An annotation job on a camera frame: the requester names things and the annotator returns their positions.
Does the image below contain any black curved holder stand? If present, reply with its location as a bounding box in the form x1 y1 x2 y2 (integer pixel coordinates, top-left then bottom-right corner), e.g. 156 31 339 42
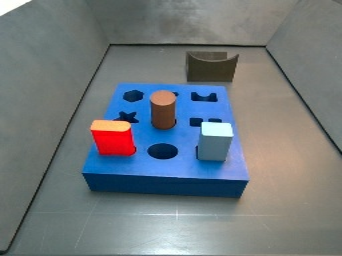
185 51 239 82

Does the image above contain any light blue rectangular peg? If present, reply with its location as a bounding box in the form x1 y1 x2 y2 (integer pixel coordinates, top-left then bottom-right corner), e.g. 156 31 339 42
197 122 233 161

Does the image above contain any brown cylinder peg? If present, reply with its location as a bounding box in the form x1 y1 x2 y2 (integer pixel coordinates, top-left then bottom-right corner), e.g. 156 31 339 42
149 90 176 130

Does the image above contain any red rounded block peg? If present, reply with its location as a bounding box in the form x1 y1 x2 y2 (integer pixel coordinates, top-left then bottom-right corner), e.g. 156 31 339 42
90 120 136 156

